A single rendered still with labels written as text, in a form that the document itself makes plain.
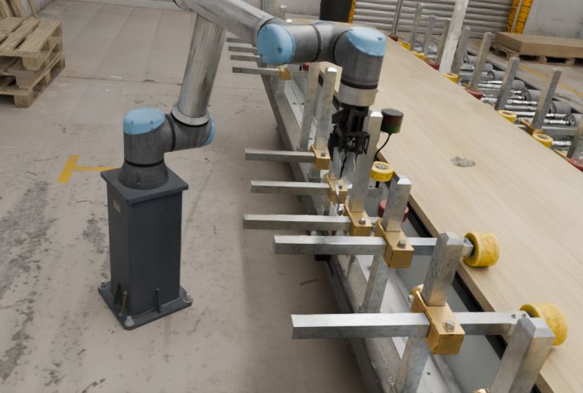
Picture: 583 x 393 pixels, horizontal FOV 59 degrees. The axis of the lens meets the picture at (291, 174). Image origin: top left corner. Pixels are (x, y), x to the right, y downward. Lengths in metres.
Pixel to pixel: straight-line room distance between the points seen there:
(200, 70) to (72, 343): 1.18
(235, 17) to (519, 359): 0.98
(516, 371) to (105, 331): 1.79
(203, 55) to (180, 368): 1.18
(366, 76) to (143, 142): 1.02
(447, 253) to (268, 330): 1.45
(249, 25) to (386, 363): 0.86
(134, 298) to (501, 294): 1.49
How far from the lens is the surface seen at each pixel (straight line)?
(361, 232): 1.41
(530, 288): 1.31
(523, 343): 0.78
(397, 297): 1.60
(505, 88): 2.84
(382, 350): 1.30
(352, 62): 1.19
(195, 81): 1.88
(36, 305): 2.48
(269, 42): 1.19
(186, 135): 2.01
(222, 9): 1.40
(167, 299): 2.35
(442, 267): 0.97
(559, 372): 1.12
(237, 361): 2.17
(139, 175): 2.01
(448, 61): 3.16
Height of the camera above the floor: 1.58
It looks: 26 degrees down
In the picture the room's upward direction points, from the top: 8 degrees clockwise
